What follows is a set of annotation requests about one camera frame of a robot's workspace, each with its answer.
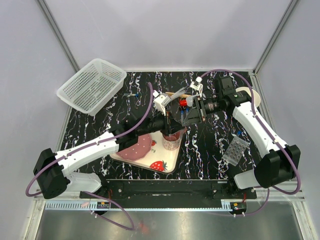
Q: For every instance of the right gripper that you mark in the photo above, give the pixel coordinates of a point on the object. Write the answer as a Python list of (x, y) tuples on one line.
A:
[(193, 117)]

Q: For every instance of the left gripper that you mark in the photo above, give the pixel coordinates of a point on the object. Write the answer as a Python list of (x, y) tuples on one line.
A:
[(170, 125)]

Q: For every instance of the white squeeze bottle red cap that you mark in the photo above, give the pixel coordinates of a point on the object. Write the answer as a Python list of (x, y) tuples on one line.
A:
[(186, 102)]

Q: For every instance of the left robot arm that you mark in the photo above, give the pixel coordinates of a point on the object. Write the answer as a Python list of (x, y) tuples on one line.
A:
[(55, 172)]

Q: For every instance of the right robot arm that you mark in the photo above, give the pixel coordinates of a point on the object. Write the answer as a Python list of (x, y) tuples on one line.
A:
[(279, 161)]

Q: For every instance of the pink ceramic mug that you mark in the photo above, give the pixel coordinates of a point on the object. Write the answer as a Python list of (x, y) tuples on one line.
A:
[(172, 141)]

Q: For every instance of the bundle of clear pipettes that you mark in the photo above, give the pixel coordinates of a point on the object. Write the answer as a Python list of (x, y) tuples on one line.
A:
[(181, 90)]

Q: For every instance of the wooden bristle brush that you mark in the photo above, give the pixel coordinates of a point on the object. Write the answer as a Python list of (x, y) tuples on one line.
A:
[(177, 95)]

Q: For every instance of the pink polka dot plate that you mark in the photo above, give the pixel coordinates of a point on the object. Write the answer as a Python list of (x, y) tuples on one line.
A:
[(138, 150)]

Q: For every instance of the white strawberry tray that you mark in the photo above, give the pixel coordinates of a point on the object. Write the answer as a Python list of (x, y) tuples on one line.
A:
[(157, 159)]

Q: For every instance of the clear test tube rack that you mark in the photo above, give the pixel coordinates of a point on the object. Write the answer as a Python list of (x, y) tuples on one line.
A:
[(235, 151)]

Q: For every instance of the white bowl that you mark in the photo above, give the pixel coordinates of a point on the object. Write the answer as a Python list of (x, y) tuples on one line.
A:
[(256, 96)]

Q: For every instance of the white perforated plastic basket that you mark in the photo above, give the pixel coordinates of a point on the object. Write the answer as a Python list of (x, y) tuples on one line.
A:
[(92, 86)]

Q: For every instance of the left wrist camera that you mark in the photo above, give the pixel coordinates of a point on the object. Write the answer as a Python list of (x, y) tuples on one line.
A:
[(160, 101)]

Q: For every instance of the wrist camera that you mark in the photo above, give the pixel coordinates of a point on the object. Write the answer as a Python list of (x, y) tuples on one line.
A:
[(197, 86), (160, 101)]

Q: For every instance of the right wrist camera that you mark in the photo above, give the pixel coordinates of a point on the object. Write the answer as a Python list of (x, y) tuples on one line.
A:
[(197, 86)]

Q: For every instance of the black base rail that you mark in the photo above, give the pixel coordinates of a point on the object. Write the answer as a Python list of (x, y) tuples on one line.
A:
[(172, 193)]

